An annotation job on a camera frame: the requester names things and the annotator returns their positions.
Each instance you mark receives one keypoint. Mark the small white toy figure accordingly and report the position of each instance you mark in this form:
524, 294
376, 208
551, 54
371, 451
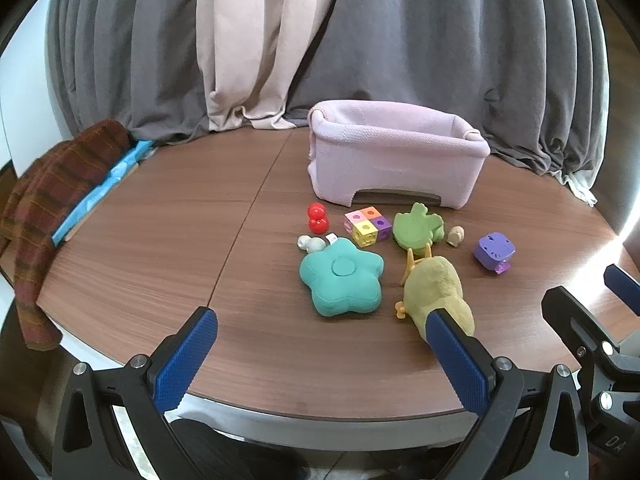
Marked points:
314, 245

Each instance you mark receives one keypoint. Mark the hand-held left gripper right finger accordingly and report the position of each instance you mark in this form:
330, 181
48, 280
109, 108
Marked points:
457, 360

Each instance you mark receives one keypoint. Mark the small beige toy figure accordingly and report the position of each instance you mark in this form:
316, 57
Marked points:
455, 236

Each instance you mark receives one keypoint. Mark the white sheer curtain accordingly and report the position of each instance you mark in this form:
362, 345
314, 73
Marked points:
580, 187

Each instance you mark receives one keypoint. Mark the multicoloured cube block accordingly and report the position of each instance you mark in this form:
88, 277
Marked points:
367, 227

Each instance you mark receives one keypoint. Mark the brown plaid cloth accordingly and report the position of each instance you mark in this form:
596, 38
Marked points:
45, 185

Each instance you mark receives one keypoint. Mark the light blue strip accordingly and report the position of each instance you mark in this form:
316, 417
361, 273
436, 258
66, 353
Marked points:
100, 190

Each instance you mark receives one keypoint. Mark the grey curtain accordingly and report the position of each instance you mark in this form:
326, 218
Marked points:
450, 35
125, 50

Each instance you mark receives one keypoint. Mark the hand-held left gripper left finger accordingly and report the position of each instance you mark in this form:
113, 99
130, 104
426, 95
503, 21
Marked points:
185, 360

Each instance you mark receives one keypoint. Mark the purple toy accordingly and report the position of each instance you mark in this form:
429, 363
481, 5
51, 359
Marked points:
494, 250

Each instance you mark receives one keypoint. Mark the pink fabric basket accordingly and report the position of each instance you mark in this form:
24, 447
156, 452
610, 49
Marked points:
390, 170

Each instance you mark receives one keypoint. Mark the teal star plush cushion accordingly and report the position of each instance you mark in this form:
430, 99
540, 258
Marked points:
342, 280

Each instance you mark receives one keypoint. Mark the red round toy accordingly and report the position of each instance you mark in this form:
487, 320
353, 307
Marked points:
317, 217

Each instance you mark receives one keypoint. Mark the yellow-green plush duck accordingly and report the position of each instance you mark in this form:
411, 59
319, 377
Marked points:
435, 285

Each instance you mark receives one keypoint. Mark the pale pink curtain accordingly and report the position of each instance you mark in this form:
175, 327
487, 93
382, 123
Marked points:
250, 35

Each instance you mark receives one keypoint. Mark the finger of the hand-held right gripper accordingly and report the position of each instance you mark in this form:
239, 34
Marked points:
622, 282
570, 310

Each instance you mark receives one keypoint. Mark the green frog toy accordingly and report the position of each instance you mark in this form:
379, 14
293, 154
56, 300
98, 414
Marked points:
415, 227

